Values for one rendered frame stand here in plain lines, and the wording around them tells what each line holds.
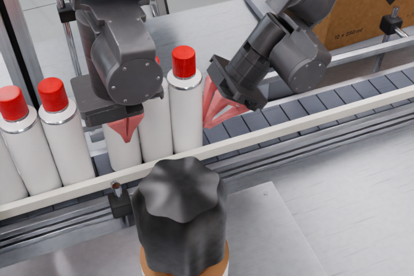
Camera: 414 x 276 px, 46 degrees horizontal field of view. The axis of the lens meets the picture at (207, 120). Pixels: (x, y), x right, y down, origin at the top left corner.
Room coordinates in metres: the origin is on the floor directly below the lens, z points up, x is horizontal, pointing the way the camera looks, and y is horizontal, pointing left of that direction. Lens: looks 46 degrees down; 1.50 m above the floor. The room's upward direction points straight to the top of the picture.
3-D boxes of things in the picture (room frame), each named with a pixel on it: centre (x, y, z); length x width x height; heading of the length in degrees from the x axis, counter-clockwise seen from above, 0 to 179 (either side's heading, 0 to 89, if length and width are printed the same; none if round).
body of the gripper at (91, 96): (0.44, 0.11, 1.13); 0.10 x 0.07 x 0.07; 111
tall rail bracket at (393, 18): (0.77, -0.36, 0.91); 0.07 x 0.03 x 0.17; 21
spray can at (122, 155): (0.51, 0.13, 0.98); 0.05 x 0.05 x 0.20
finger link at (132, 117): (0.44, 0.12, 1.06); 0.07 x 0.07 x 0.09; 21
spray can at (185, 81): (0.54, 0.03, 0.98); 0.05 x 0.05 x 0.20
